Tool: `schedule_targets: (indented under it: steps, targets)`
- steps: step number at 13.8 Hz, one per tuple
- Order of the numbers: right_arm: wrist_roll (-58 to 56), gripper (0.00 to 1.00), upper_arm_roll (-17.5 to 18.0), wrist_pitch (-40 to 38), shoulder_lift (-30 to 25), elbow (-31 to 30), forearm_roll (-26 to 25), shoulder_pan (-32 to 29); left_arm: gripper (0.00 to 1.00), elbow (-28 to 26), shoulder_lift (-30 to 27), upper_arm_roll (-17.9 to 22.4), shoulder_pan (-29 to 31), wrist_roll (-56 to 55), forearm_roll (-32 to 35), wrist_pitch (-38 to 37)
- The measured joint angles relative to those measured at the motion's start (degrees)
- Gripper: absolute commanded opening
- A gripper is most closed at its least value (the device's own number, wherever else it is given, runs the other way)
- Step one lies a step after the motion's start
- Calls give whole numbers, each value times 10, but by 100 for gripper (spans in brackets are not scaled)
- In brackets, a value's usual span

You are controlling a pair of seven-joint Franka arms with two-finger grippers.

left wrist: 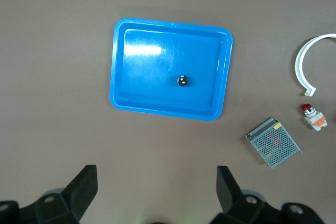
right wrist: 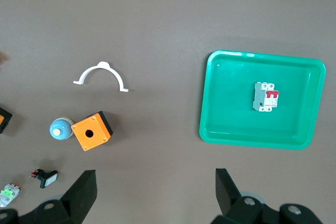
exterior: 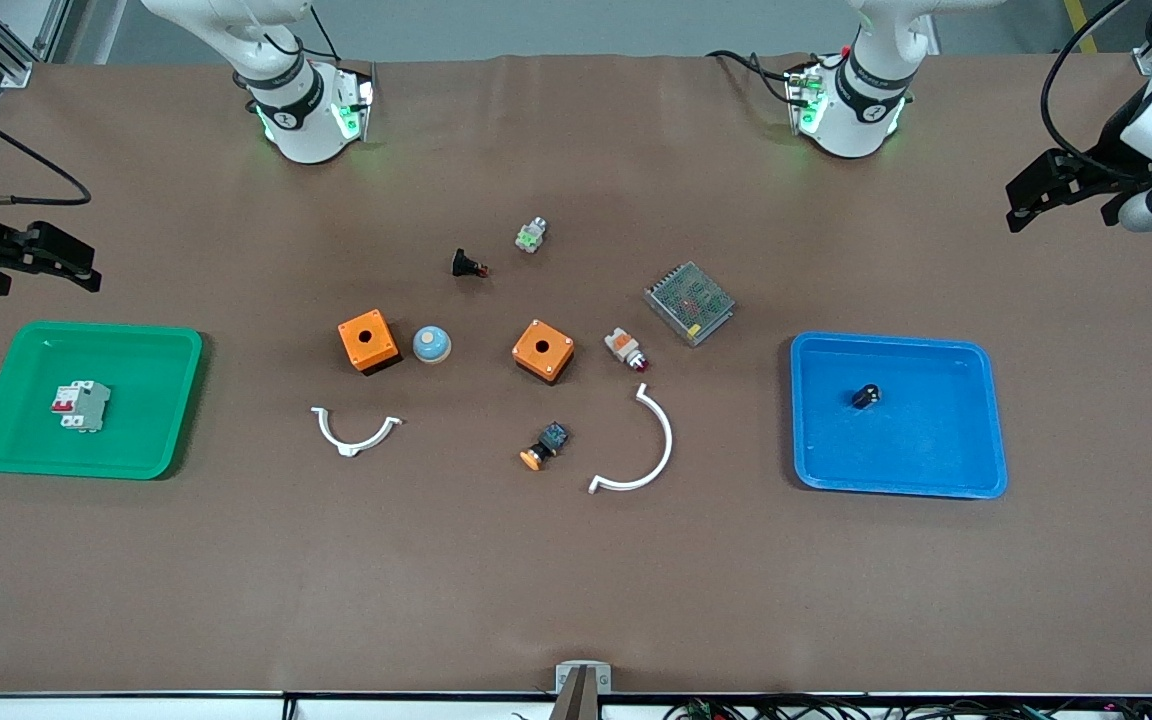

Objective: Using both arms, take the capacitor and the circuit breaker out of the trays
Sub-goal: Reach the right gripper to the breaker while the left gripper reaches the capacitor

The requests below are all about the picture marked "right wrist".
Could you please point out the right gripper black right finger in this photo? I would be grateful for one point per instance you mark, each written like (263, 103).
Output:
(228, 195)

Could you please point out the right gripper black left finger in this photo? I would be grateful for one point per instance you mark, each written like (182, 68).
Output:
(76, 197)

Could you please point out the black push button white face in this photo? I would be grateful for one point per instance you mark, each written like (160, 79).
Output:
(46, 178)

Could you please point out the green white contact block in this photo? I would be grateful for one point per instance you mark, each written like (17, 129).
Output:
(8, 195)

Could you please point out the blue grey dome buzzer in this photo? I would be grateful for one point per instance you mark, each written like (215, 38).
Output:
(59, 129)

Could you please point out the green plastic tray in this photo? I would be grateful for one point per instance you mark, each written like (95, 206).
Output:
(231, 103)

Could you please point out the black box with orange face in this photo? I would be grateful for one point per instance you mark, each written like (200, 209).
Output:
(4, 120)

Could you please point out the white knobbed half-round pipe clamp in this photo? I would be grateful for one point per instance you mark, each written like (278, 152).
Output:
(115, 73)

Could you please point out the orange push button enclosure box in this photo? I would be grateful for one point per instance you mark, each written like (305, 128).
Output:
(90, 132)

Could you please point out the white circuit breaker red switch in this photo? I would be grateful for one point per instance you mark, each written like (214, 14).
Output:
(262, 98)

